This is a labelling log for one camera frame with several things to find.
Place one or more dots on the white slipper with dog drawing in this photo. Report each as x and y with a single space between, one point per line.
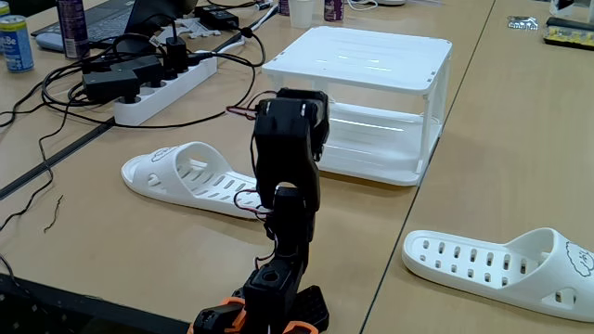
185 158
533 260

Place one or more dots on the white two-tier shoe rack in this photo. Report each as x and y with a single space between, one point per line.
362 55

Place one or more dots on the white power strip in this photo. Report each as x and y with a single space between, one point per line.
158 99

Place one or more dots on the purple drink can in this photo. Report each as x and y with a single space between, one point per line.
334 10
283 7

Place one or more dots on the black plug-in charger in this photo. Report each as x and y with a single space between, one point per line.
176 55

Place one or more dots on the black power brick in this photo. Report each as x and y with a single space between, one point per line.
218 18

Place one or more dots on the black adapter with green light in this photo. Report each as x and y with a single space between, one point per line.
144 67

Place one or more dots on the white box device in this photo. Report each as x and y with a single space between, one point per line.
390 2

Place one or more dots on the black power adapter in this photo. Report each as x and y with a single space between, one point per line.
109 86

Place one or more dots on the dark laptop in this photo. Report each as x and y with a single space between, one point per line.
102 18

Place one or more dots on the tall purple can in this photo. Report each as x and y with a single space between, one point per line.
73 28

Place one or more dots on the silver foil wrapper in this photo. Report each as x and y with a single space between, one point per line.
522 23

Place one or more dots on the light blue mouse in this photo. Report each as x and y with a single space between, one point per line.
48 42

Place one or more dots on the yellow circuit board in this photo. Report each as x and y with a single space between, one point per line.
568 39

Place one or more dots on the blue drink can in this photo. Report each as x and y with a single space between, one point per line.
16 46

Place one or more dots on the black flat case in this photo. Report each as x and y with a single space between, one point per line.
571 23

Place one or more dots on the clear plastic box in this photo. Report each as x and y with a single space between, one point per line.
575 9

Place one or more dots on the white printed bracket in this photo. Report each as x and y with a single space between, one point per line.
199 29

